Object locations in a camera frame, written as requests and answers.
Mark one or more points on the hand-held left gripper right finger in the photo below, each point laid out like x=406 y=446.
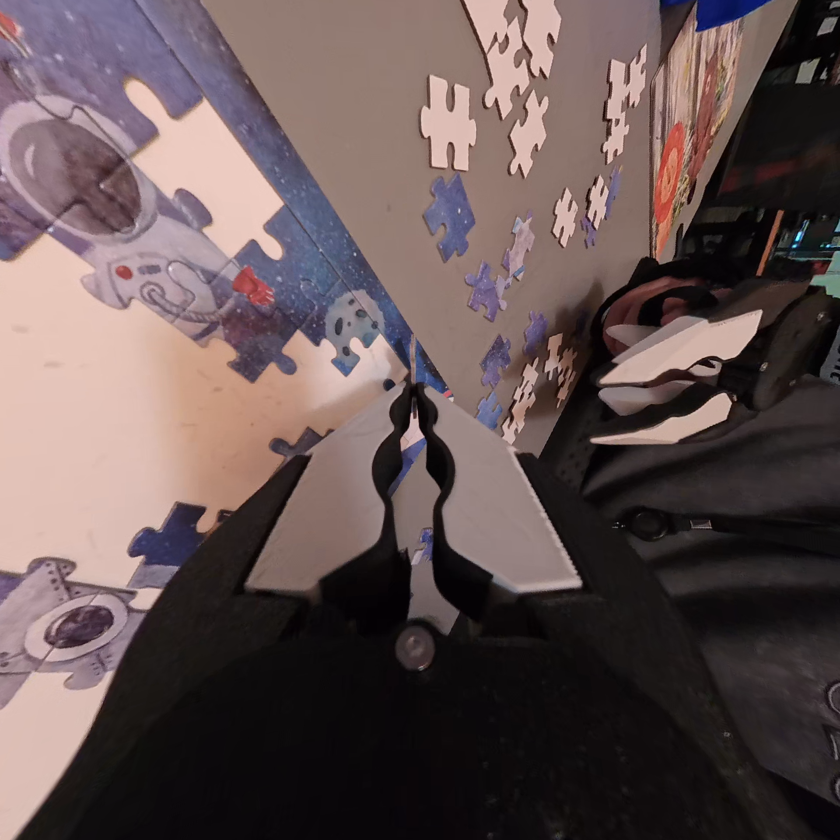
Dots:
x=505 y=525

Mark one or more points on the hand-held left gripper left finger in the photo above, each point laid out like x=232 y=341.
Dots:
x=321 y=525

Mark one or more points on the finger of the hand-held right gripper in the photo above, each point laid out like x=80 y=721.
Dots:
x=689 y=348
x=682 y=420

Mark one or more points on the star print puzzle piece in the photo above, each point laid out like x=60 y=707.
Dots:
x=167 y=544

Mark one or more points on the dark blue puzzle piece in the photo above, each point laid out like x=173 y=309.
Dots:
x=413 y=374

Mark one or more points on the space puzzle board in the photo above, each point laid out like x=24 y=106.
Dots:
x=98 y=407

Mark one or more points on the joined satellite puzzle pieces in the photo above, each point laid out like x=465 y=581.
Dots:
x=79 y=623

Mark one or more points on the person's right hand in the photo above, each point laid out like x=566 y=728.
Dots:
x=630 y=308

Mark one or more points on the black dotted mat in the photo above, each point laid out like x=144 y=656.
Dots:
x=571 y=453

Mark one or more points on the printed puzzle box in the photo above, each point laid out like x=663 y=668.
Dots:
x=676 y=164

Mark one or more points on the pile of loose puzzle pieces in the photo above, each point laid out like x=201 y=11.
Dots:
x=449 y=124

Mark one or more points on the blue plastic bin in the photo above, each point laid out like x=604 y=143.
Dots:
x=735 y=13

